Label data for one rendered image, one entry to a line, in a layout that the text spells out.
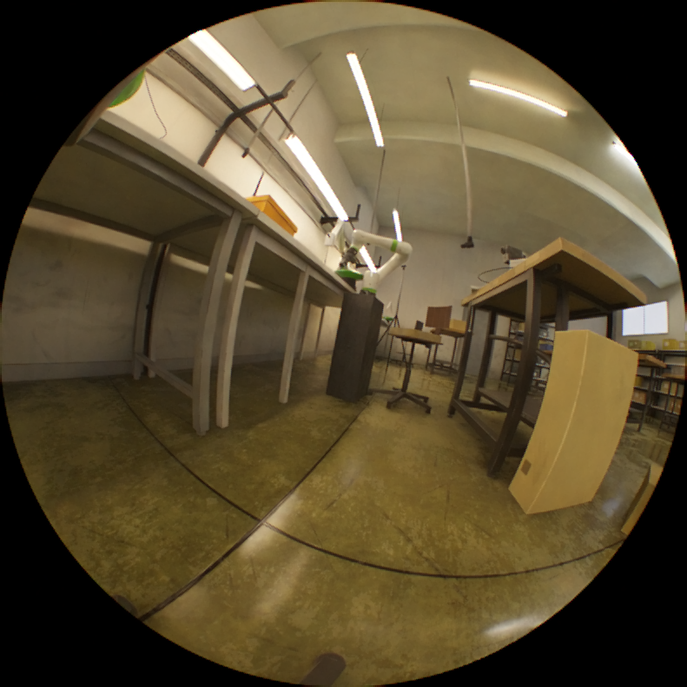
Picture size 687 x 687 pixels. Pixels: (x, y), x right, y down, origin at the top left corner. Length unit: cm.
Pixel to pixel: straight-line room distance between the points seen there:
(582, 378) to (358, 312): 141
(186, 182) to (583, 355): 134
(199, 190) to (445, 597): 126
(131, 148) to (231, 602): 102
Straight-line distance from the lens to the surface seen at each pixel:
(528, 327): 102
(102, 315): 160
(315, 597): 53
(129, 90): 85
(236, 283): 92
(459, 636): 59
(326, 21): 334
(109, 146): 76
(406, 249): 194
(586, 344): 85
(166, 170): 78
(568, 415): 86
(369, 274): 183
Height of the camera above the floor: 50
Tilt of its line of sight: 3 degrees down
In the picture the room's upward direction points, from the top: 10 degrees clockwise
